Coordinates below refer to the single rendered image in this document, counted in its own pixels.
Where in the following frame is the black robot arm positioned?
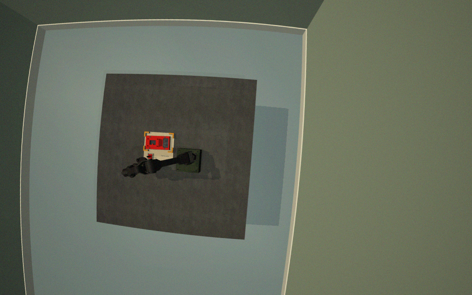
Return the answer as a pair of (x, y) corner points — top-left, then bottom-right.
(121, 151), (197, 178)

